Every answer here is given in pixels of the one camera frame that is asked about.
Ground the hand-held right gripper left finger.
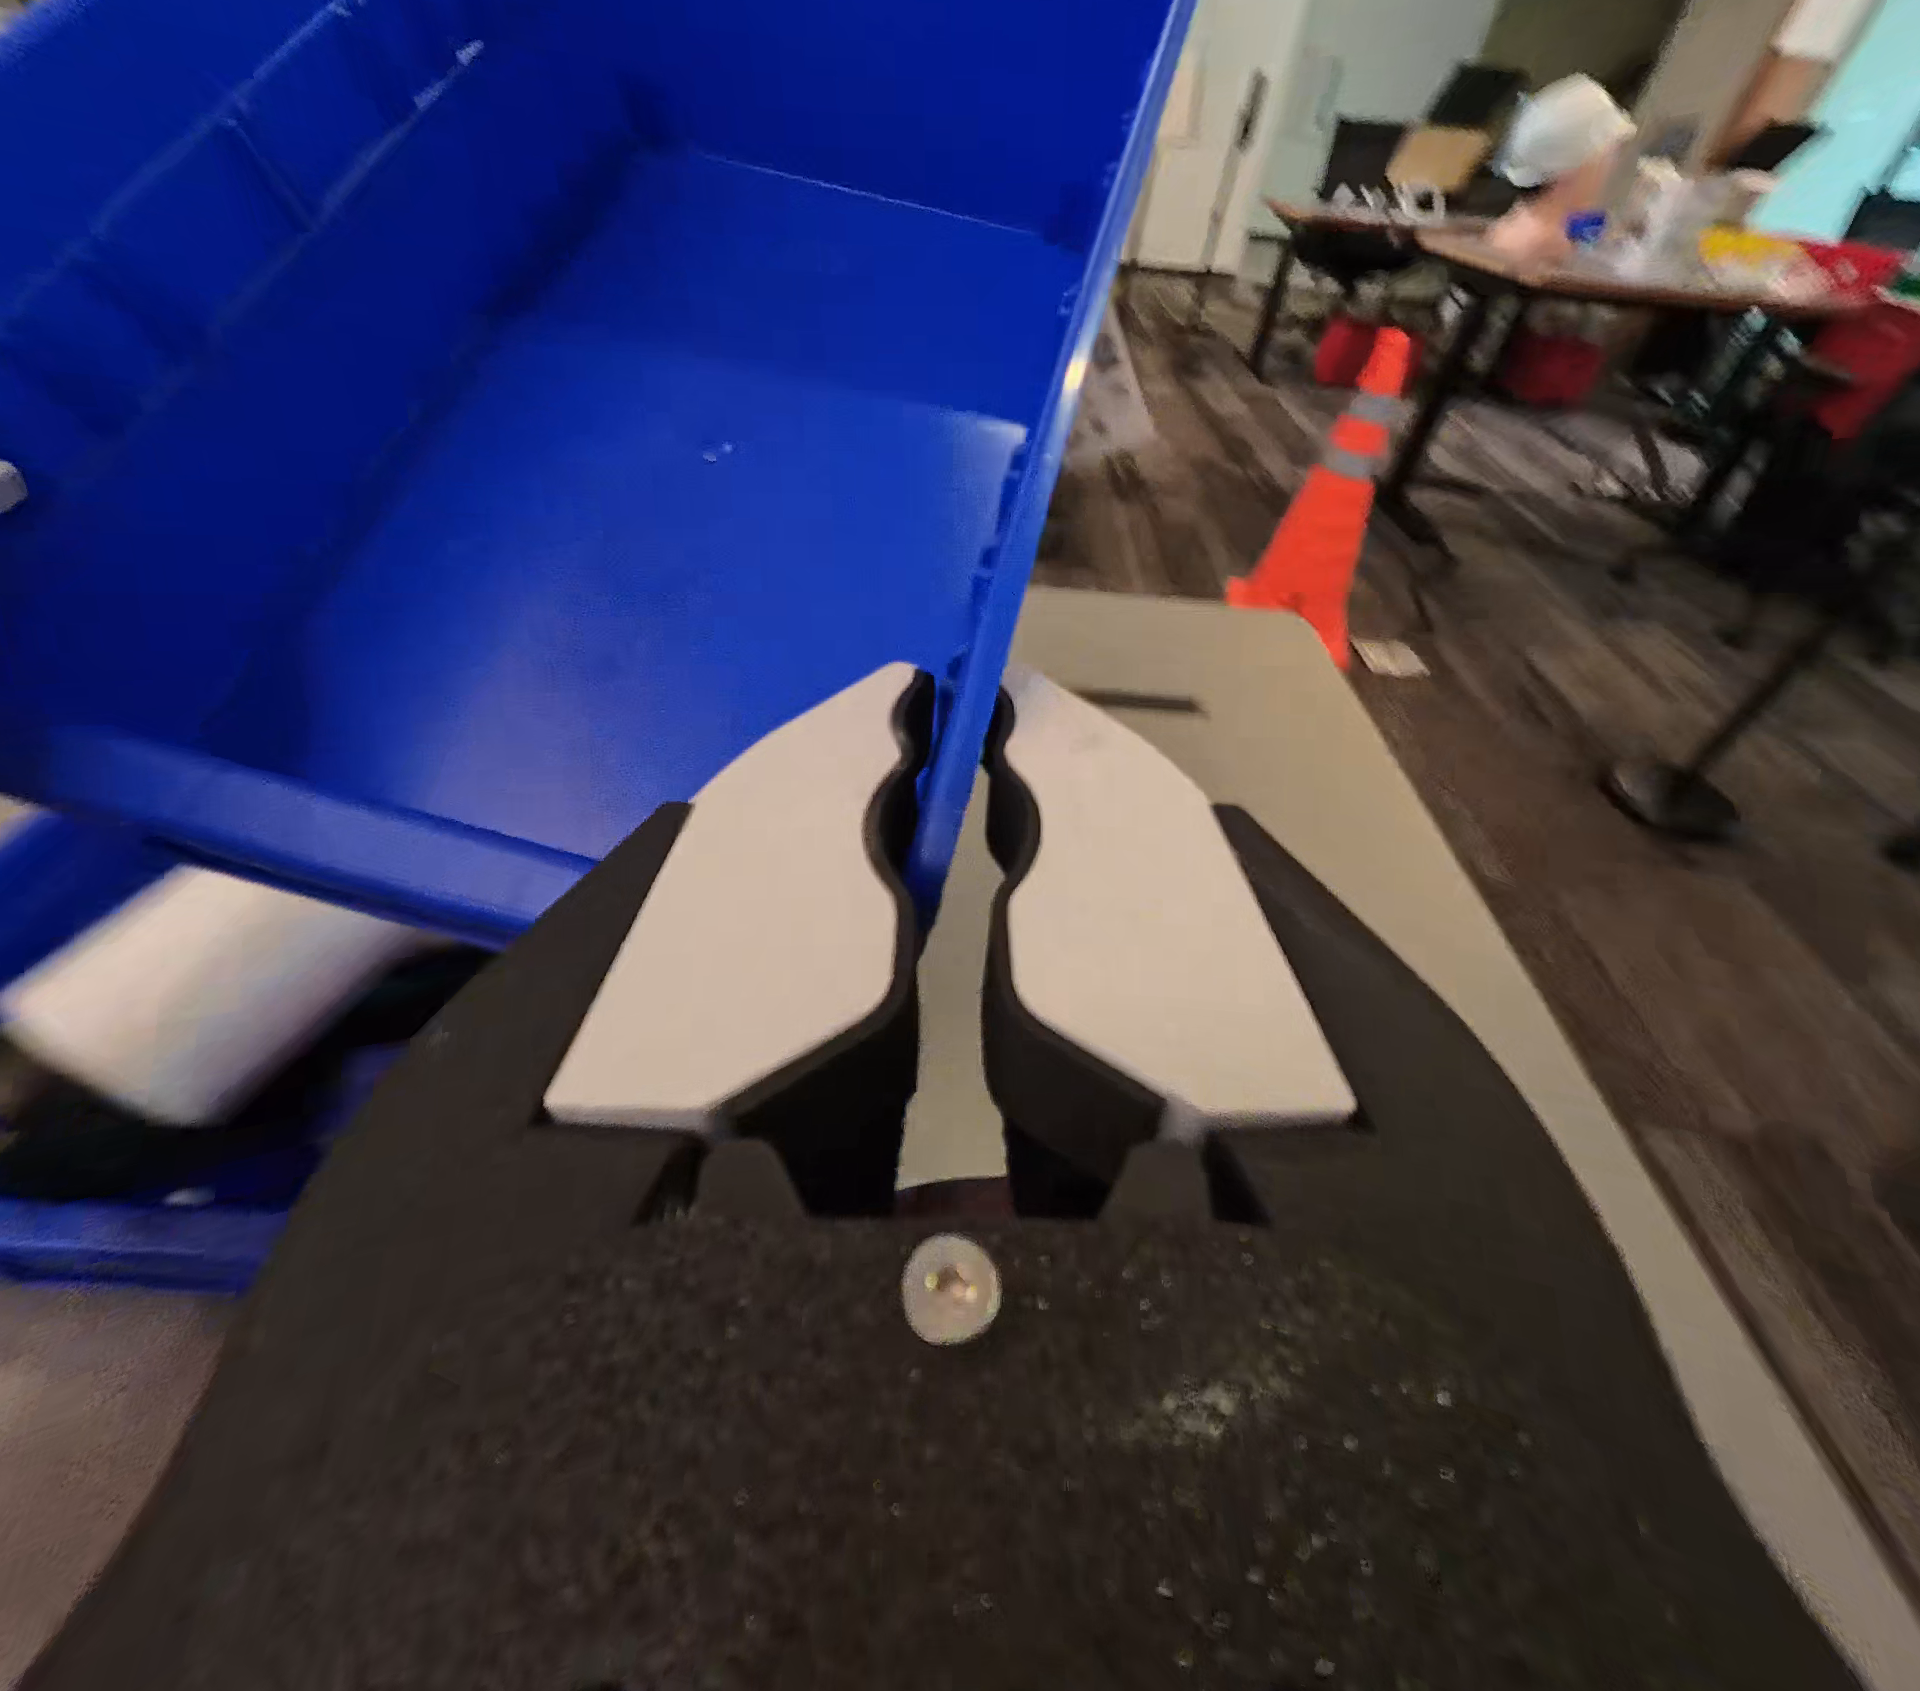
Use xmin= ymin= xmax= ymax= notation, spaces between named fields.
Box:
xmin=543 ymin=664 xmax=925 ymax=1129

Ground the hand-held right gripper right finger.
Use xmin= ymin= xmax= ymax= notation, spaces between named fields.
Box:
xmin=982 ymin=666 xmax=1361 ymax=1141

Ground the white device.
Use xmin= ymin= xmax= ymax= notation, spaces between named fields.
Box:
xmin=0 ymin=864 xmax=441 ymax=1133

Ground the blue plastic bin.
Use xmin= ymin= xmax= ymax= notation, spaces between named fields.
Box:
xmin=0 ymin=0 xmax=1242 ymax=946
xmin=0 ymin=806 xmax=500 ymax=1297

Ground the orange traffic cone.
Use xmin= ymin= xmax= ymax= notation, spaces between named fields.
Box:
xmin=1222 ymin=324 xmax=1423 ymax=674

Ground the black pole stand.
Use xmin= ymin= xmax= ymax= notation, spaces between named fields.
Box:
xmin=1594 ymin=608 xmax=1920 ymax=848

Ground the red bin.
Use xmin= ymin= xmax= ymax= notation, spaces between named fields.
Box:
xmin=1497 ymin=326 xmax=1618 ymax=414

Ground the wooden far table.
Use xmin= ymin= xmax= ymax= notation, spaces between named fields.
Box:
xmin=1265 ymin=196 xmax=1881 ymax=556

